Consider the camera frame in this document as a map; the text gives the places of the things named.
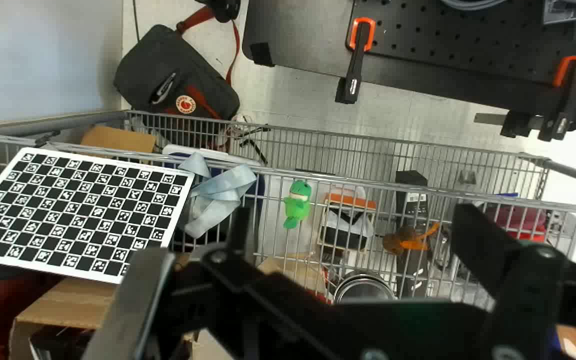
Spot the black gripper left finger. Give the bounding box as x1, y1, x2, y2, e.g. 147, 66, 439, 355
82, 208, 342, 360

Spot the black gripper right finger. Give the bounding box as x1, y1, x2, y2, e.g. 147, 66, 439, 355
450, 204, 576, 360

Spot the red white box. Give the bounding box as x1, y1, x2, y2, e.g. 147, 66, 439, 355
484, 197, 547, 244

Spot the green doll figure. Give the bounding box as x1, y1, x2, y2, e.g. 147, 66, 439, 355
284, 181, 312, 230

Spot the cardboard box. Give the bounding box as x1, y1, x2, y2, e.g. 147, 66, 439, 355
7, 279, 116, 360

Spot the light blue cloth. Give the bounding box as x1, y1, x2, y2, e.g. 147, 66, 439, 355
179, 155, 256, 238

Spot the metal can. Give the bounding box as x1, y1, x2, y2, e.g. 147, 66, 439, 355
333, 272, 396, 302

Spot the white orange black toy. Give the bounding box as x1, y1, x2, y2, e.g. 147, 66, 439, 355
317, 189, 376, 262

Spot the checkerboard calibration board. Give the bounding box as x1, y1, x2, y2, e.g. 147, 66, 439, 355
0, 148, 194, 284

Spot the brown cardboard piece in basket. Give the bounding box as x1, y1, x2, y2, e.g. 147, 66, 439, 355
82, 126, 155, 153

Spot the orange black clamp right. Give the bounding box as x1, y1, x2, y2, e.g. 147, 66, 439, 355
500, 54, 576, 143

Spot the orange black clamp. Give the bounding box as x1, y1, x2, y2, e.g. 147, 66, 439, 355
335, 17, 376, 104
500, 54, 576, 143

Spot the black zippered bag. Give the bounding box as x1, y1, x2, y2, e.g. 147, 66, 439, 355
114, 24, 239, 121

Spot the black perforated board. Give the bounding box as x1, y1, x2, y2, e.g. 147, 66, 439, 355
244, 0, 576, 129

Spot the orange black clamp left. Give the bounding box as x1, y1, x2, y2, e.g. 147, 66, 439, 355
335, 17, 376, 104

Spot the orange scissors handle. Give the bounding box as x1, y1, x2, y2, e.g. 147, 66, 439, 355
382, 224, 439, 255

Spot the wire mesh basket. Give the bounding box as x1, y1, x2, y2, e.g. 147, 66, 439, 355
0, 113, 576, 306

